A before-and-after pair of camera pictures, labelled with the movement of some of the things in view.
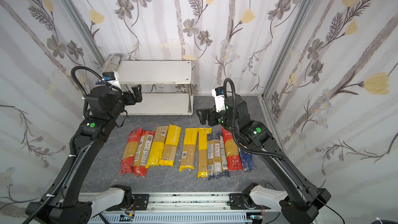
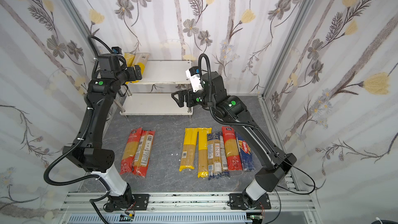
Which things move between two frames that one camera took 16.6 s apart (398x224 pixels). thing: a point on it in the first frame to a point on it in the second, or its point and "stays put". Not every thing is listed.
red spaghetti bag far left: [130, 150] stays put
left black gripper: [130, 96] to [135, 72]
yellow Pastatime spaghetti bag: [171, 145] to [129, 59]
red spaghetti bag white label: [142, 152] stays put
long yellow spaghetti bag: [202, 151] stays put
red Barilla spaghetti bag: [233, 156] stays put
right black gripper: [208, 116] to [185, 98]
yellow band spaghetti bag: [157, 146] to [141, 59]
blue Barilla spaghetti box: [246, 161] stays put
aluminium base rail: [187, 208] stays put
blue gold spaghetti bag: [217, 162] stays put
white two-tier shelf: [159, 72] stays put
